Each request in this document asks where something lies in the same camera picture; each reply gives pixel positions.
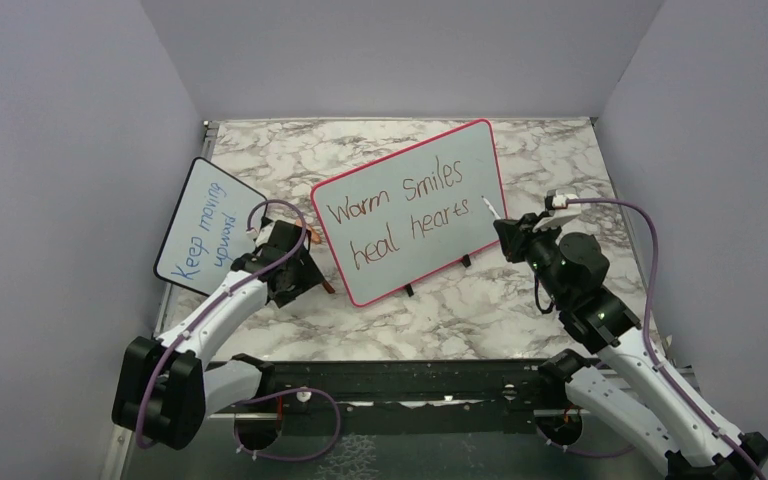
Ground pink framed whiteboard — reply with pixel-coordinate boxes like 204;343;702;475
310;119;507;307

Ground white rainbow marker pen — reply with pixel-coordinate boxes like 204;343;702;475
481;196;501;220

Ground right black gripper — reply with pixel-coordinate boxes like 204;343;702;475
496;210;570;305

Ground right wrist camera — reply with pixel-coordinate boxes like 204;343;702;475
533;187;582;232

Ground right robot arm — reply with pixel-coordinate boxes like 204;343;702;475
493;213;768;479

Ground black framed written whiteboard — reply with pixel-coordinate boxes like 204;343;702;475
153;157;266;295

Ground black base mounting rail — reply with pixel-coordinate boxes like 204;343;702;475
211;359;604;439

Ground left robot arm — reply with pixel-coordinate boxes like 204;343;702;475
111;220;325;450

